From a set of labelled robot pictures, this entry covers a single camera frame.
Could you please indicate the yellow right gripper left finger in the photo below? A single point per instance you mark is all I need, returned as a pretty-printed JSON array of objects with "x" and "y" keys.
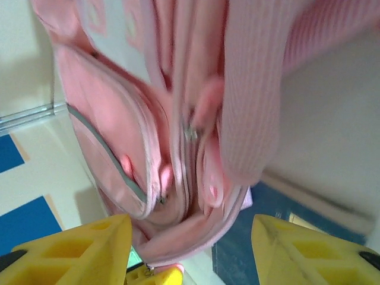
[{"x": 68, "y": 258}]

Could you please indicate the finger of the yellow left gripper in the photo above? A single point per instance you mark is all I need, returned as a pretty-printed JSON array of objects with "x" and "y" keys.
[{"x": 166, "y": 277}]

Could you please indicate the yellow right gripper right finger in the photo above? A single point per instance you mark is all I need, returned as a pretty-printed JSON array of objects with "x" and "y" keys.
[{"x": 311, "y": 261}]

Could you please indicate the pink school backpack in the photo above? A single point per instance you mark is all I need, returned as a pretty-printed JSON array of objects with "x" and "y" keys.
[{"x": 124, "y": 118}]

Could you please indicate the aluminium corner post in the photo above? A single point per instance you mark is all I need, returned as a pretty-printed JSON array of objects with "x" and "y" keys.
[{"x": 26, "y": 115}]

